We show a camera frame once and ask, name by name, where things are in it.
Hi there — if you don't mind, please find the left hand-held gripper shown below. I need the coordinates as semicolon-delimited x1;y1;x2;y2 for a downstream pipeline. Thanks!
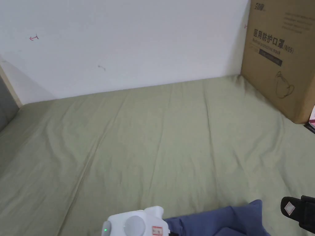
102;206;177;236

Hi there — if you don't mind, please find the dark blue garment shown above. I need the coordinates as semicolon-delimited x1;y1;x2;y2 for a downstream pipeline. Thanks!
163;199;272;236

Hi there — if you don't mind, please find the brown cardboard carton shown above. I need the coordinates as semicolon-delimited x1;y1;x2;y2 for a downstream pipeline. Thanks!
240;0;315;124

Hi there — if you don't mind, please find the bed with pale green sheet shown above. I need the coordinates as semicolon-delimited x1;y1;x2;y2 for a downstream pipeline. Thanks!
0;73;315;236

